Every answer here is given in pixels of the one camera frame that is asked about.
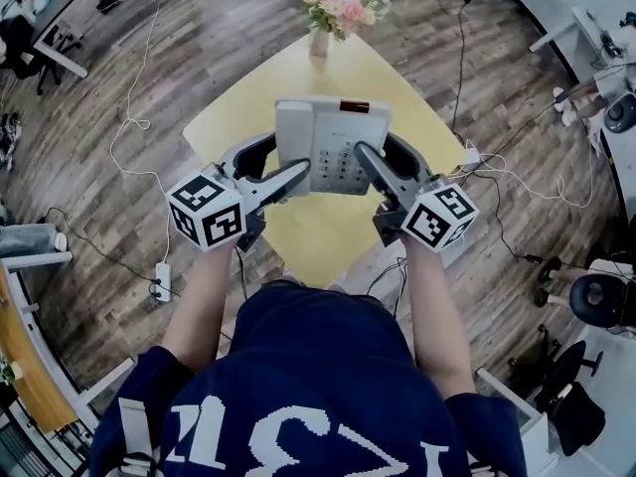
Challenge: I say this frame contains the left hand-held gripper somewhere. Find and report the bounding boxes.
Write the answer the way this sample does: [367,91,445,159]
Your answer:
[166,133,312,253]

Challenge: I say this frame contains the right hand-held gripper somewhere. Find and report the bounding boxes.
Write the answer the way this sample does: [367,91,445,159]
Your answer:
[353,134,481,256]

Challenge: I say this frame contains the white desk telephone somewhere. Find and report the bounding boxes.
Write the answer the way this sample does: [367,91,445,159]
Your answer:
[274,95,394,197]

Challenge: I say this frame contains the person's left forearm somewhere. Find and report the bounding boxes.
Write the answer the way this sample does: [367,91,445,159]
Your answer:
[162,239,240,385]

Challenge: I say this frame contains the person's right forearm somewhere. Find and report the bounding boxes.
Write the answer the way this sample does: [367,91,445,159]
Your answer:
[404,243,479,398]

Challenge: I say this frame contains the white flower vase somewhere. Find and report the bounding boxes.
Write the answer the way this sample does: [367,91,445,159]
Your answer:
[308,30,331,59]

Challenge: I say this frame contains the long white power strip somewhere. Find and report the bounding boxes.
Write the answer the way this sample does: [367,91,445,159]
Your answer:
[154,261,174,303]

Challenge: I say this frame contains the pink and white flower bouquet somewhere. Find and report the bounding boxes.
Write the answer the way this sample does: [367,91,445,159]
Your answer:
[300,0,392,44]

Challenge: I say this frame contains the person's navy printed shirt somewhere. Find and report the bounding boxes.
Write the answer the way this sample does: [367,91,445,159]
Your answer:
[88,279,529,477]

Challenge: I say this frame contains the grey round speaker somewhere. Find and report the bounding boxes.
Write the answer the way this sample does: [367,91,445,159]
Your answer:
[602,91,636,134]

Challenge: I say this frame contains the black office chair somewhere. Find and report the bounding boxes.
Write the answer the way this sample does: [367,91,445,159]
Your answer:
[507,324,608,459]
[0,15,65,97]
[533,254,636,333]

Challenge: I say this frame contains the black cable bundle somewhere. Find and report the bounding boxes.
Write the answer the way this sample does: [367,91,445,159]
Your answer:
[366,254,409,320]

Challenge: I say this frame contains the black floor cable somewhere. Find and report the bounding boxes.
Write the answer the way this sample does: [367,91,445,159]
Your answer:
[449,0,474,141]
[474,170,544,263]
[45,206,161,285]

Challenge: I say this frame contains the thin white floor cable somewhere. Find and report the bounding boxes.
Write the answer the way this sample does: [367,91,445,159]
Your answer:
[108,0,173,266]
[466,139,595,202]

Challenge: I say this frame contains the white harness strap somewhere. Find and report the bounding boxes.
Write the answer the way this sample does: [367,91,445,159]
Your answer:
[117,397,156,477]

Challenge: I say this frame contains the wooden desk with white frame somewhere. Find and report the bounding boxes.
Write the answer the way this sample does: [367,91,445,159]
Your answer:
[0,260,136,436]

